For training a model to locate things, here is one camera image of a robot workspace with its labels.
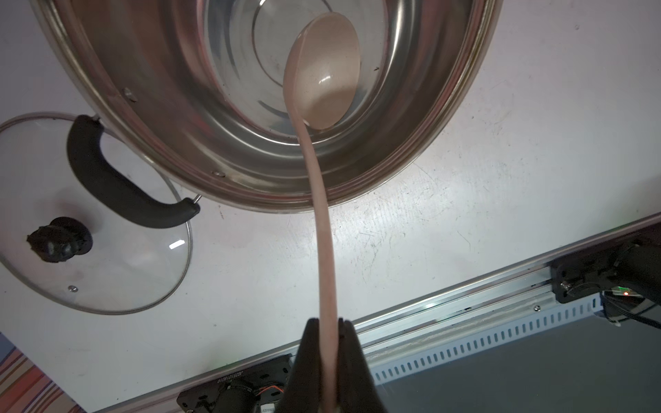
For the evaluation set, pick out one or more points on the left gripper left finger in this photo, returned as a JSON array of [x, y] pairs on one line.
[[303, 389]]

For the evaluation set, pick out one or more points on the beige plastic ladle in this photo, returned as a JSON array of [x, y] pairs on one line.
[[319, 86]]

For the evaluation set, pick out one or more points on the green circuit board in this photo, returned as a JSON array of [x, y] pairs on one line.
[[623, 297]]

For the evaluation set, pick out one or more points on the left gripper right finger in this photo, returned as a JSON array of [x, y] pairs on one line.
[[356, 392]]

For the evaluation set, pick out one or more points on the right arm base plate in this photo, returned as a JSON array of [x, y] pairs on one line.
[[592, 270]]

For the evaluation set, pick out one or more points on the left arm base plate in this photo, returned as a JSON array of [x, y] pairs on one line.
[[254, 389]]

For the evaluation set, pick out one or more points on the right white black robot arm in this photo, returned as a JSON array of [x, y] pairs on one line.
[[639, 269]]

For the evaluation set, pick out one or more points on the glass pot lid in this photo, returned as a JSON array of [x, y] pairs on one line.
[[64, 244]]

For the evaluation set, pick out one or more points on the stainless steel pot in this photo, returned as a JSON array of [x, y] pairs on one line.
[[195, 89]]

